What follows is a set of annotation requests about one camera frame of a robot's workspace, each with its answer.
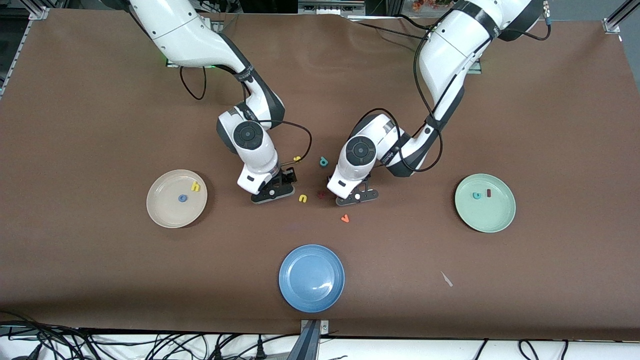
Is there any blue plate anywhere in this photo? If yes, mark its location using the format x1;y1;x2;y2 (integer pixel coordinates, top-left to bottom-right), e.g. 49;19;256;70
278;244;346;314

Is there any beige brown plate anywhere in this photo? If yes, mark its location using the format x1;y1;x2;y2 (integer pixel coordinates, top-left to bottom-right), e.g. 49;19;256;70
146;169;208;229

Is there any grey power strip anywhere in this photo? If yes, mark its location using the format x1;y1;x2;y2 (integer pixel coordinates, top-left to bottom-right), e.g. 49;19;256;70
297;0;367;15

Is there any pale green plate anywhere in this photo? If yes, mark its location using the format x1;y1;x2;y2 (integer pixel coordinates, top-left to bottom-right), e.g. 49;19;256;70
454;173;517;234

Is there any brown table cover sheet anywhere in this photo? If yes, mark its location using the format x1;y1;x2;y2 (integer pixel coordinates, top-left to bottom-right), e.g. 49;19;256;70
0;9;640;341

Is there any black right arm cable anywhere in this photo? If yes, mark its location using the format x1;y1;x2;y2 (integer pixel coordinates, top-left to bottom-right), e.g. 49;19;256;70
179;65;313;168

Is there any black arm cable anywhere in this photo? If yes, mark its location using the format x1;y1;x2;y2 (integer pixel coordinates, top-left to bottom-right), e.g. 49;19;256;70
179;65;313;168
347;0;551;173

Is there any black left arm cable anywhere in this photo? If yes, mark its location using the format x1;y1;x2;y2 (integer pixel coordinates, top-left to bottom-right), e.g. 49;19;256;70
347;0;551;173

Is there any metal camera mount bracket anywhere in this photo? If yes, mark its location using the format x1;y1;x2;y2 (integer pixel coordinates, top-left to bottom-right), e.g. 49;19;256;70
287;319;330;360

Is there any black base cable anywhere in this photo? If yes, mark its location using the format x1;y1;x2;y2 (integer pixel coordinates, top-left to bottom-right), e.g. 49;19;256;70
350;14;436;46

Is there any aluminium frame profile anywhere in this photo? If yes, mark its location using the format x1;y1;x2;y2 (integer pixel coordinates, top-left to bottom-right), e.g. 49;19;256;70
0;0;51;98
602;0;640;35

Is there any black cable tangle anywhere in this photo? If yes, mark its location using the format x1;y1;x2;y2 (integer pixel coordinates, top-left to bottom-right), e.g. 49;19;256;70
0;310;241;360

